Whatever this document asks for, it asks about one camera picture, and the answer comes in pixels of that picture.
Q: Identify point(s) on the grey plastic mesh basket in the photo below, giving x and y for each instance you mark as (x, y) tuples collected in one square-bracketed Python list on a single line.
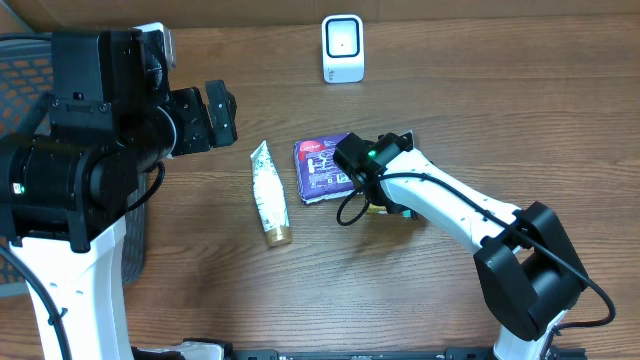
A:
[(26, 73)]

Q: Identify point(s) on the green tea carton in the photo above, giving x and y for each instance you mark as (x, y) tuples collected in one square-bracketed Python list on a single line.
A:
[(377, 210)]

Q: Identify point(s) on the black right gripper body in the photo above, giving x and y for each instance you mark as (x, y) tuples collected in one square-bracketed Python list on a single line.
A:
[(379, 195)]

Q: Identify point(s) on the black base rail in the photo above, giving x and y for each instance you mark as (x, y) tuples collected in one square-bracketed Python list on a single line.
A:
[(350, 355)]

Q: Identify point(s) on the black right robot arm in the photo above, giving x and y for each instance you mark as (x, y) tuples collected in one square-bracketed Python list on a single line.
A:
[(530, 273)]

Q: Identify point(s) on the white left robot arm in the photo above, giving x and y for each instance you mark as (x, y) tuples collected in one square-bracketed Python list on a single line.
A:
[(70, 176)]

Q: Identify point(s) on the purple snack packet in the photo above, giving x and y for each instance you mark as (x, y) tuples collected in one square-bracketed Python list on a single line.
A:
[(318, 177)]

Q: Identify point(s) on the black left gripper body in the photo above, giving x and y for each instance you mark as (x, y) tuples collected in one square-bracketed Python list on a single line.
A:
[(194, 132)]

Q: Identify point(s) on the white barcode scanner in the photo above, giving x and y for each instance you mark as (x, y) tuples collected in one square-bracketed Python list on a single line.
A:
[(343, 50)]

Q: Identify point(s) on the white cream tube gold cap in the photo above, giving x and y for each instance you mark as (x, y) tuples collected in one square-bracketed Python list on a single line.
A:
[(270, 197)]

